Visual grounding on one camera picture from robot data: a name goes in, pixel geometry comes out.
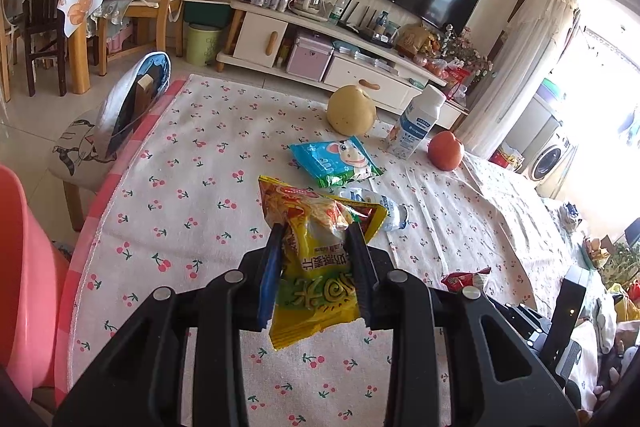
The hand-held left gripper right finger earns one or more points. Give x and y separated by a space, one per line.
365 287

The cat print covered stool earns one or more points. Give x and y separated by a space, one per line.
100 142

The black router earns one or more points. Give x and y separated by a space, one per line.
362 14

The white plastic bottle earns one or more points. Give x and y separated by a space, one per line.
415 127

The cherry print tablecloth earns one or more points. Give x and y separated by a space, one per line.
200 187

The yellow pear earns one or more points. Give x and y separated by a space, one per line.
351 111

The crumpled white blue pouch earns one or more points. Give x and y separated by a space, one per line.
387 212

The dark wooden chair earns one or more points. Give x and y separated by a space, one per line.
40 7

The pink plastic bin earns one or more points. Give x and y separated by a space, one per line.
30 282

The white television cabinet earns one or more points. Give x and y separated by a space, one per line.
260 37

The lace covered standing air conditioner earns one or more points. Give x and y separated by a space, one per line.
530 47

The red apple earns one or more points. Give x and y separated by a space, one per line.
446 151

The dried flower bunch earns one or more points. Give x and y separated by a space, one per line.
467 52

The white washing machine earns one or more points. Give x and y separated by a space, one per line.
547 157

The green label water bottle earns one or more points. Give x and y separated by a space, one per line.
339 9

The brown snack bag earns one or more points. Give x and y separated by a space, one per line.
415 39

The green cow print wrapper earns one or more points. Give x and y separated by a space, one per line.
335 162

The green waste bin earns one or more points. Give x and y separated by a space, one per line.
202 44

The yellow snack wrapper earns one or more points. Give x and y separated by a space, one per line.
315 257

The small red snack wrapper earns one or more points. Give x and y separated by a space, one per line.
457 279

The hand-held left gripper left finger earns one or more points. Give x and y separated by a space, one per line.
267 292

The pink storage box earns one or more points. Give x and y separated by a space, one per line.
310 57

